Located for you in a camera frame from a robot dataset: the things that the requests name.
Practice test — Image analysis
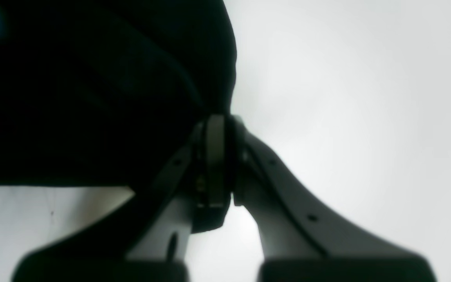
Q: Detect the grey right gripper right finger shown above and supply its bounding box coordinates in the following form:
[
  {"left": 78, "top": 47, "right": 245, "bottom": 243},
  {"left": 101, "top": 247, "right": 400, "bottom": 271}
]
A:
[{"left": 229, "top": 116, "right": 436, "bottom": 282}]

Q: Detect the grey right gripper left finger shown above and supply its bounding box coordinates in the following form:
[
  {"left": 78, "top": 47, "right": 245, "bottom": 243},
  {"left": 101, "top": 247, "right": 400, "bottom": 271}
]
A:
[{"left": 12, "top": 115, "right": 226, "bottom": 282}]

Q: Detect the black T-shirt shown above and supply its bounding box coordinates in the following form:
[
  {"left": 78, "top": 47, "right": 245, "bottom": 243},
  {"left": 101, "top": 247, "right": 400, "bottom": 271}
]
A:
[{"left": 0, "top": 0, "right": 237, "bottom": 233}]

